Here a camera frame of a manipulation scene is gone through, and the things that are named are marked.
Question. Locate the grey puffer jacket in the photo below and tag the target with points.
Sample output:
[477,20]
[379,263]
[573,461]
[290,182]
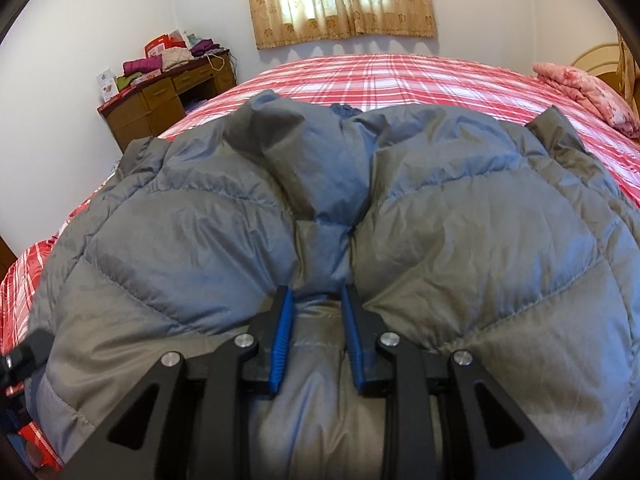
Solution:
[325,259]

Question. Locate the clothes pile on desk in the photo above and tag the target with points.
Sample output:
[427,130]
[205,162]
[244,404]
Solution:
[167,52]

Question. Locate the beige window curtain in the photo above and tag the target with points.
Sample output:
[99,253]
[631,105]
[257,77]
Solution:
[282,23]

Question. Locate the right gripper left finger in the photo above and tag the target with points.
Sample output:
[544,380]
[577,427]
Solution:
[187,418]

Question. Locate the pink floral folded blanket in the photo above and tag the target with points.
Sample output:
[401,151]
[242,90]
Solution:
[593,94]

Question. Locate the white card on desk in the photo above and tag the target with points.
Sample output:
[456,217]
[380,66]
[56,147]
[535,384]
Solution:
[108,85]

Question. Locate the cream wooden headboard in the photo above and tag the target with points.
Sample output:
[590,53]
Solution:
[614,64]

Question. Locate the brown wooden desk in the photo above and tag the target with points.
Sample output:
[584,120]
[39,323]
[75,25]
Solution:
[152,107]

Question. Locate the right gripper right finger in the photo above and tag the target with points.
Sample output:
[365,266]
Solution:
[446,417]

